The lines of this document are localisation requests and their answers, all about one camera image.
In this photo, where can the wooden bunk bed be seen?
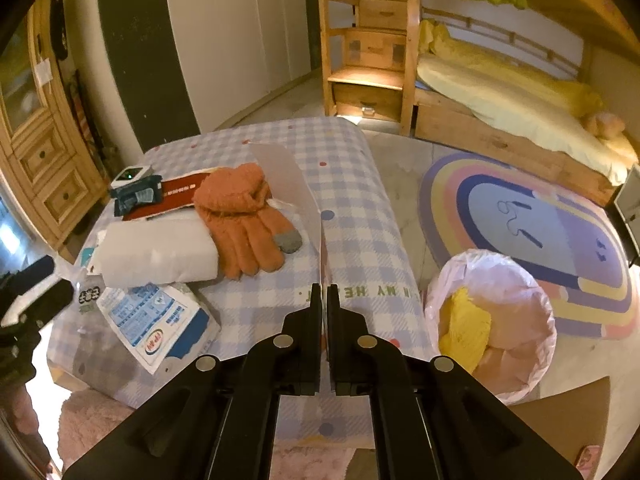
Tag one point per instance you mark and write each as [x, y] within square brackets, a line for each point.
[598, 22]

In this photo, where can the checkered blue cloth table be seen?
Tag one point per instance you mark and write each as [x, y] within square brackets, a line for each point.
[366, 258]

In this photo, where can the orange knit gloves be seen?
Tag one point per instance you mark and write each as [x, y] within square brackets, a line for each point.
[250, 235]

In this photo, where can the brown cardboard sheet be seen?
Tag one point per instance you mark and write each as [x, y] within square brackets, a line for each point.
[570, 420]

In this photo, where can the yellow crumpled trash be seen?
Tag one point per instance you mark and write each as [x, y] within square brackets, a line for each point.
[469, 326]

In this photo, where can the blue white milk carton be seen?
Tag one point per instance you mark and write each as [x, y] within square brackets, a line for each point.
[163, 327]

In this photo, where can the pink plush toy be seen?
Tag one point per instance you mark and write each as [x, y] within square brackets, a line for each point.
[604, 125]

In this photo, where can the dark teal pouch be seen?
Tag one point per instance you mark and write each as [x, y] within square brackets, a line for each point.
[147, 190]

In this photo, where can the red booklet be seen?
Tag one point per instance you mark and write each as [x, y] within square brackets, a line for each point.
[175, 194]

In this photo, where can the pink-lined trash bin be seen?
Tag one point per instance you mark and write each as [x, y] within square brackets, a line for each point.
[523, 336]

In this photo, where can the white wardrobe with black dots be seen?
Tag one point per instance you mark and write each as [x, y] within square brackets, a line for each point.
[235, 53]

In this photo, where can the pink smartphone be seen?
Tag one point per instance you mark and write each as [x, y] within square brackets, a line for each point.
[588, 460]

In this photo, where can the translucent plastic sheet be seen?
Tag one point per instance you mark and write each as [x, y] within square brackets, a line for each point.
[288, 185]

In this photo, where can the yellow bedding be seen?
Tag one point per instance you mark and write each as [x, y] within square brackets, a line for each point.
[521, 100]

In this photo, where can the rainbow oval rug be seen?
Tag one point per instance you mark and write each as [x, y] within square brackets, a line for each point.
[566, 242]

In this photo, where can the grey nightstand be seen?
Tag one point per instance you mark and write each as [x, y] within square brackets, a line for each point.
[626, 206]

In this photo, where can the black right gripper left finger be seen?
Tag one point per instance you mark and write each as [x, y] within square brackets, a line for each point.
[286, 364]

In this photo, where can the white device with green lights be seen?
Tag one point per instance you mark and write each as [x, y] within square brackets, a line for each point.
[130, 174]

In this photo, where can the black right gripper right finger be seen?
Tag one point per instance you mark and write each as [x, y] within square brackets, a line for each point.
[362, 364]

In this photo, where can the wooden cabinet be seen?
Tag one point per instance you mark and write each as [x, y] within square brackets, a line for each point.
[45, 158]

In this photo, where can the white foam block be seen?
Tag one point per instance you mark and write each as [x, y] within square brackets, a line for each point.
[158, 252]

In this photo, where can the wooden stair drawers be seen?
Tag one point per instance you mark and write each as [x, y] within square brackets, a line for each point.
[369, 50]

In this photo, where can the pink fluffy rug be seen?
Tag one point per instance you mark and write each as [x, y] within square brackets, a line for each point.
[87, 416]

